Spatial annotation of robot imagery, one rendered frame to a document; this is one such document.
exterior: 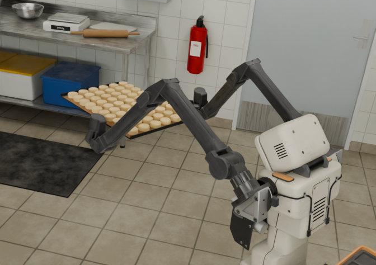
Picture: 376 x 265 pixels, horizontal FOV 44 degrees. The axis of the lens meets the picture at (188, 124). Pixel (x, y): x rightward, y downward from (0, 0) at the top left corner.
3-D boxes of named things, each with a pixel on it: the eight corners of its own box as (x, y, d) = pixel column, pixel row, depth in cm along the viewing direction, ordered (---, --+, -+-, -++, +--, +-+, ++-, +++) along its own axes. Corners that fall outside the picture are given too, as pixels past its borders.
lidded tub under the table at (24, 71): (-6, 95, 414) (-9, 67, 402) (21, 79, 454) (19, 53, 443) (33, 102, 408) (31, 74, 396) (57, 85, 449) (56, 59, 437)
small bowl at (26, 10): (6, 19, 402) (5, 6, 398) (22, 13, 426) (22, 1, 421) (34, 23, 398) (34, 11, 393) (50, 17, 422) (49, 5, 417)
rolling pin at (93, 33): (70, 37, 369) (70, 29, 366) (70, 35, 374) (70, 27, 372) (140, 38, 385) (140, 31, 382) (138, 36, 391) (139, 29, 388)
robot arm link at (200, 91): (201, 121, 230) (215, 115, 234) (203, 102, 223) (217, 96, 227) (187, 108, 237) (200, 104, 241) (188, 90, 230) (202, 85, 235)
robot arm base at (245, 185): (247, 198, 142) (271, 185, 149) (234, 175, 144) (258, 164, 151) (232, 208, 148) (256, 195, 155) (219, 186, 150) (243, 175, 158)
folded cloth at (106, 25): (88, 28, 400) (88, 26, 399) (104, 22, 422) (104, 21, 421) (122, 35, 389) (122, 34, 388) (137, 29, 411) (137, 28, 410)
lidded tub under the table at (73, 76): (41, 104, 406) (39, 76, 395) (63, 86, 447) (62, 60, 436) (81, 110, 401) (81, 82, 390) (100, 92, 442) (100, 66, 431)
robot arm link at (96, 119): (96, 152, 190) (112, 149, 196) (102, 128, 185) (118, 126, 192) (79, 138, 196) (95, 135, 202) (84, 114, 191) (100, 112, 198)
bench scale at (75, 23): (42, 31, 380) (42, 20, 376) (56, 22, 409) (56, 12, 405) (78, 34, 378) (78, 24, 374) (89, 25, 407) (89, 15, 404)
